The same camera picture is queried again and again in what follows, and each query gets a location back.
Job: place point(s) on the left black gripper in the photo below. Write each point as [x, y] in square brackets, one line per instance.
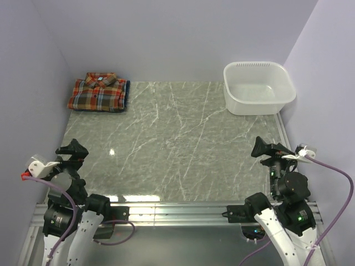
[78, 153]

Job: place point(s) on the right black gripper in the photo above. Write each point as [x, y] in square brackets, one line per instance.
[278, 150]

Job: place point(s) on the red brown plaid shirt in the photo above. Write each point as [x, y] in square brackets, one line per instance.
[103, 79]

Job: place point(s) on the blue plaid shirt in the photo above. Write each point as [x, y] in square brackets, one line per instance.
[112, 98]

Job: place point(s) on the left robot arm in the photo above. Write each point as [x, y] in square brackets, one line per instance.
[72, 216]

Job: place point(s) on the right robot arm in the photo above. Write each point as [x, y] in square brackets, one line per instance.
[290, 225]

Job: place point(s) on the white plastic basin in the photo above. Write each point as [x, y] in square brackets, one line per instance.
[257, 88]

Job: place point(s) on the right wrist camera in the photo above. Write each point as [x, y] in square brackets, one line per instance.
[302, 154]

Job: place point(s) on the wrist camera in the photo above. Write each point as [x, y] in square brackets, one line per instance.
[302, 154]
[38, 167]

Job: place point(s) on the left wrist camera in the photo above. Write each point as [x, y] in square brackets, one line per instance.
[38, 167]

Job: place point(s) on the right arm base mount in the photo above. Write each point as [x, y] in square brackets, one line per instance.
[236, 214]

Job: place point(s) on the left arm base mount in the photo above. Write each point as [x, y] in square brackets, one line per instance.
[118, 213]

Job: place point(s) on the black box under rail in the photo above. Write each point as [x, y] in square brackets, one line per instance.
[104, 231]

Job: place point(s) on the aluminium rail frame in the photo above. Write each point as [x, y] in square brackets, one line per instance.
[181, 214]

